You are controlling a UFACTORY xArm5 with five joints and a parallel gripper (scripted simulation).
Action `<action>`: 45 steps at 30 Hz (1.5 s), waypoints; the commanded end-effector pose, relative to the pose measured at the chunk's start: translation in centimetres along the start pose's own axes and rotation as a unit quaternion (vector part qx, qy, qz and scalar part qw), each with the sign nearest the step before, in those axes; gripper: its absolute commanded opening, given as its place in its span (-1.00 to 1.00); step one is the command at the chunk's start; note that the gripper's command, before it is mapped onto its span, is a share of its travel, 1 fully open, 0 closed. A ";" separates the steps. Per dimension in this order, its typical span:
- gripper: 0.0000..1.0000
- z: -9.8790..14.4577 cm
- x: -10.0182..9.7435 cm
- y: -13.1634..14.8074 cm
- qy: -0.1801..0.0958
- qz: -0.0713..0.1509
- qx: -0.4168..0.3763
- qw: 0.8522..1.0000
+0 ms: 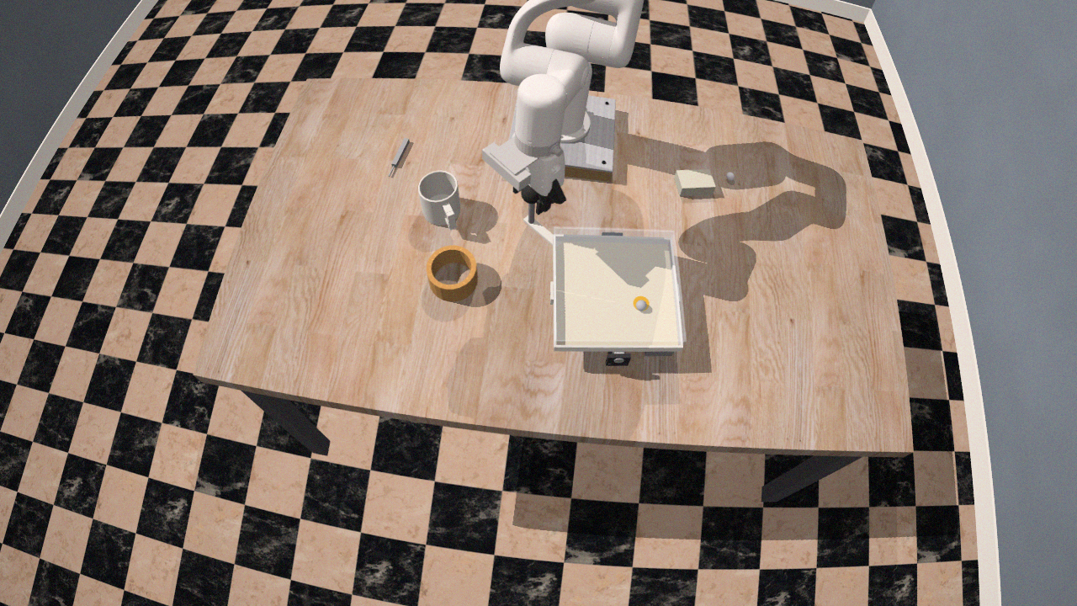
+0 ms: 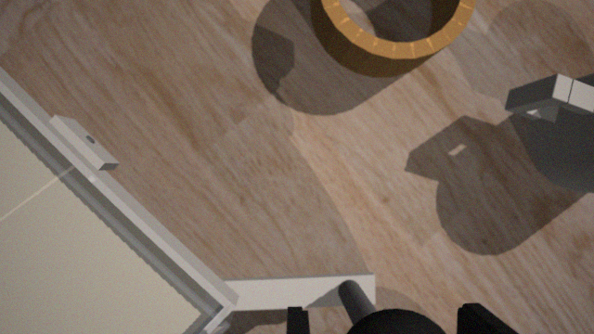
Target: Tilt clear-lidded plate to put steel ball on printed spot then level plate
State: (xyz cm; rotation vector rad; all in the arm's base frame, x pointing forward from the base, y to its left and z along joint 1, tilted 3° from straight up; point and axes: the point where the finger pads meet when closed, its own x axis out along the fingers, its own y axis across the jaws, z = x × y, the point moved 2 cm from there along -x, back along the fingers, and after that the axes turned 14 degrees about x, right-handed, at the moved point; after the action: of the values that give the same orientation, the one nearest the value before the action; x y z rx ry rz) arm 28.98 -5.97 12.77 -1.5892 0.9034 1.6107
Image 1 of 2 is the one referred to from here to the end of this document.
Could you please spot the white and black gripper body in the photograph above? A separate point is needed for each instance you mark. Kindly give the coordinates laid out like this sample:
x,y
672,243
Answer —
x,y
544,171

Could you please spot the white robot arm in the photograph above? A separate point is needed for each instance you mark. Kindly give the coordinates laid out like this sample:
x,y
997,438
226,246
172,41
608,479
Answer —
x,y
544,101

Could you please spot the tan hollow ring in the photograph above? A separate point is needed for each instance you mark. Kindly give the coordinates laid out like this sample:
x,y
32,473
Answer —
x,y
446,255

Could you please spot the grey mug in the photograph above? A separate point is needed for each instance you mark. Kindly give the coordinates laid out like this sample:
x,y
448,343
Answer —
x,y
436,186

